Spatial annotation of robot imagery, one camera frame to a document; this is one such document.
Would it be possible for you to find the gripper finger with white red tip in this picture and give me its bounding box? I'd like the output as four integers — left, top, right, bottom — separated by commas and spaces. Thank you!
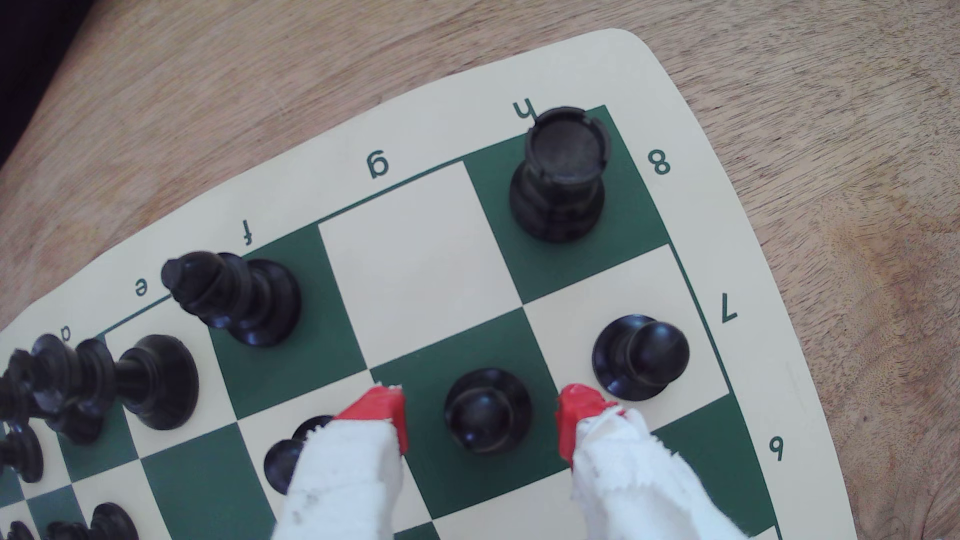
271, 384, 411, 540
557, 384, 748, 540

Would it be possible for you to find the green cream chess board mat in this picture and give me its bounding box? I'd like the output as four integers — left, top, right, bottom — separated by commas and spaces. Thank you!
0, 28, 858, 540

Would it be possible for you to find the black king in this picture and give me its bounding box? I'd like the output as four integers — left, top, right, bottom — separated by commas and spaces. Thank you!
30, 333, 201, 432

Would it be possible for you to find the black bishop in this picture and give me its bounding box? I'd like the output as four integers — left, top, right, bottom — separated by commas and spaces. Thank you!
161, 250, 303, 348
0, 423, 45, 485

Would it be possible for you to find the black rook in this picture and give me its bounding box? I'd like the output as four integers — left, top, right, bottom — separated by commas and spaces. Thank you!
509, 106, 612, 243

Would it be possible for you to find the black queen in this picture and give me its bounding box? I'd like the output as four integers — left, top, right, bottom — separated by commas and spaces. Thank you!
0, 348, 106, 447

